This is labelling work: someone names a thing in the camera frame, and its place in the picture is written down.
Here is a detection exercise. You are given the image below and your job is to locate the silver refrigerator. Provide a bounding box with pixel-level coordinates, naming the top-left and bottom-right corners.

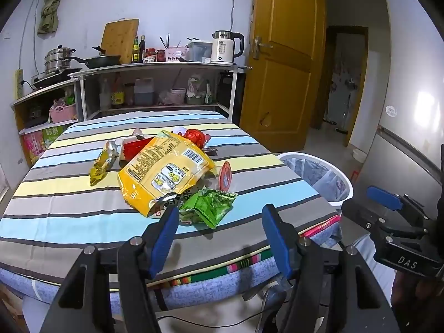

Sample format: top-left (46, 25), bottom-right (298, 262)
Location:
top-left (361, 0), bottom-right (444, 203)

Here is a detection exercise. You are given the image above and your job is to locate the wooden cabinet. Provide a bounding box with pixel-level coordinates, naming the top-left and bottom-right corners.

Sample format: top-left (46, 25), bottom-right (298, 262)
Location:
top-left (10, 79), bottom-right (81, 168)

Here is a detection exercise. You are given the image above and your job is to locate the pink basket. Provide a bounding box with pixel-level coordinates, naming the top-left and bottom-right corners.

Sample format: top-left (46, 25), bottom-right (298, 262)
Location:
top-left (49, 101), bottom-right (77, 124)

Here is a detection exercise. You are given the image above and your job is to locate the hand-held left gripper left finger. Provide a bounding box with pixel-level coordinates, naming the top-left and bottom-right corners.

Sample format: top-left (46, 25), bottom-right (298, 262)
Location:
top-left (40, 205), bottom-right (180, 333)

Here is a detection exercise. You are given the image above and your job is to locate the colourful woven mat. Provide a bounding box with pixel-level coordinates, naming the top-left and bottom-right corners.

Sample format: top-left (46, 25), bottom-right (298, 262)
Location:
top-left (153, 214), bottom-right (341, 289)

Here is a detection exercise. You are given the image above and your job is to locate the clear plastic container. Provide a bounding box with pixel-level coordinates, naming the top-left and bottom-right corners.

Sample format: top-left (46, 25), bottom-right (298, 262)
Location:
top-left (187, 41), bottom-right (213, 64)

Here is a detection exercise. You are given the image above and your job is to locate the bundle of plastic bags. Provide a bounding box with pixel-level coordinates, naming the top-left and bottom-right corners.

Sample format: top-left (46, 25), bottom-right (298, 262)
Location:
top-left (186, 74), bottom-right (214, 105)

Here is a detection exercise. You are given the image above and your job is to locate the steel steamer pot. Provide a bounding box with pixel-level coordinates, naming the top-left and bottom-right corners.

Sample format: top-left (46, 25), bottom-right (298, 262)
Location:
top-left (44, 45), bottom-right (76, 75)

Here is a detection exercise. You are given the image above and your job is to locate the small red packet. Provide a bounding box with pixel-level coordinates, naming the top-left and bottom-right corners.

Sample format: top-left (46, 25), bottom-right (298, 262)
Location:
top-left (218, 161), bottom-right (233, 191)

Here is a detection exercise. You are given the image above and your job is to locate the metal shelf rack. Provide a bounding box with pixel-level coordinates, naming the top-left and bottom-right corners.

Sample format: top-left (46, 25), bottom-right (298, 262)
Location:
top-left (74, 62), bottom-right (251, 123)

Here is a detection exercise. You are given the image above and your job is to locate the white electric kettle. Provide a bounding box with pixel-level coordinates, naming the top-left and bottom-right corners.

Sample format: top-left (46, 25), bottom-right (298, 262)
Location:
top-left (210, 30), bottom-right (245, 65)

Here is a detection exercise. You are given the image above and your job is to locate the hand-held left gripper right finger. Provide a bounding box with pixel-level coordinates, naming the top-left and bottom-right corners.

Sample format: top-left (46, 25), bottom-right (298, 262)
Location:
top-left (262, 204), bottom-right (399, 333)

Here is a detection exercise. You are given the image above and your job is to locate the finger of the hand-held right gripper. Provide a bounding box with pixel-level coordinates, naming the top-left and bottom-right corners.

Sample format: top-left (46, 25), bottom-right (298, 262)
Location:
top-left (367, 185), bottom-right (406, 212)
top-left (342, 199), bottom-right (385, 232)

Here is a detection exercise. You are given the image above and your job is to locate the small yellow snack packet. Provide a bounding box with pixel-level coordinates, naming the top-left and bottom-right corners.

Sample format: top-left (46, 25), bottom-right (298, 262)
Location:
top-left (89, 140), bottom-right (120, 186)

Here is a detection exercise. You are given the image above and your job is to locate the blue patterned mattress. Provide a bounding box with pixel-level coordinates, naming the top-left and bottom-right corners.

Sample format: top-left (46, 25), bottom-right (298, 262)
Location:
top-left (0, 227), bottom-right (342, 312)

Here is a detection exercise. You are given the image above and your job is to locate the green hanging cloth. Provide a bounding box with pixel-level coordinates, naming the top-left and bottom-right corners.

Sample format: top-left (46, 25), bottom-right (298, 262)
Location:
top-left (37, 0), bottom-right (65, 36)

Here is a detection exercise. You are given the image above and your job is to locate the wooden door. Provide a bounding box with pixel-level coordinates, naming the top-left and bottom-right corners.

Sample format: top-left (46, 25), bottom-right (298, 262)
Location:
top-left (239, 0), bottom-right (326, 152)

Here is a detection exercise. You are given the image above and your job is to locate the black frying pan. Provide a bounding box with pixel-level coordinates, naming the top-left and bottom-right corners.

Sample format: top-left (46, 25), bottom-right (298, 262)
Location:
top-left (69, 46), bottom-right (123, 69)

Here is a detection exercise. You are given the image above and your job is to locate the yellow-label oil bottle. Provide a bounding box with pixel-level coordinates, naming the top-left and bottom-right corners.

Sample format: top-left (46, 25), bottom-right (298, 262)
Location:
top-left (110, 75), bottom-right (126, 109)

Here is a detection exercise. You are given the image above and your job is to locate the red plastic bag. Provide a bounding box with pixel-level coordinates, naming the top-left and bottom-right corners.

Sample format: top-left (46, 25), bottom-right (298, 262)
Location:
top-left (182, 129), bottom-right (211, 148)

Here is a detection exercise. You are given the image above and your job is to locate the yellow power strip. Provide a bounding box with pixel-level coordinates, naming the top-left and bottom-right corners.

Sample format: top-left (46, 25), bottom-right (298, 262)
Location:
top-left (14, 69), bottom-right (24, 100)

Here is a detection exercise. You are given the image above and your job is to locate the large yellow snack bag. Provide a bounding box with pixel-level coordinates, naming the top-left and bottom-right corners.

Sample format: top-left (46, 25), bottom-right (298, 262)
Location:
top-left (117, 131), bottom-right (216, 218)

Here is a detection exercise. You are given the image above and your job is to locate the pink utensil holder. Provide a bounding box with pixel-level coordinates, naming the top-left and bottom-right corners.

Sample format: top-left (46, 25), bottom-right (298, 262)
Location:
top-left (165, 46), bottom-right (190, 62)

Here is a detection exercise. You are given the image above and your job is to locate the wooden cutting board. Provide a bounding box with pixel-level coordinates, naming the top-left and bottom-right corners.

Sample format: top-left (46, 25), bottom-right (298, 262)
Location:
top-left (100, 19), bottom-right (140, 64)

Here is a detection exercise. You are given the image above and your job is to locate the gas stove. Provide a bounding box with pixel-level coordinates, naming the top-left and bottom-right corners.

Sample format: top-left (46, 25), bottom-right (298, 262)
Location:
top-left (31, 68), bottom-right (83, 89)

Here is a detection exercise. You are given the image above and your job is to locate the clear plastic bottle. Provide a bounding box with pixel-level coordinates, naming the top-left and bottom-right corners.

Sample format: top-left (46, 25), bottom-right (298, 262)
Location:
top-left (99, 78), bottom-right (112, 110)

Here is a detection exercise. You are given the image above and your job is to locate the red paper box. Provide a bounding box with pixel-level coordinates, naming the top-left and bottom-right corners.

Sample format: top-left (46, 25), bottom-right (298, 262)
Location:
top-left (120, 135), bottom-right (155, 162)

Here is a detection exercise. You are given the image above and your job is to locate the green snack packet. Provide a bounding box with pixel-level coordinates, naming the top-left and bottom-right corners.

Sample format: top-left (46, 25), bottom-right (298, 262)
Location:
top-left (178, 188), bottom-right (238, 229)

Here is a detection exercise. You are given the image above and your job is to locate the white bin with plastic liner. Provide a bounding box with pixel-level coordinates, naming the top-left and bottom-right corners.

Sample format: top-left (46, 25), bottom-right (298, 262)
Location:
top-left (277, 152), bottom-right (354, 205)

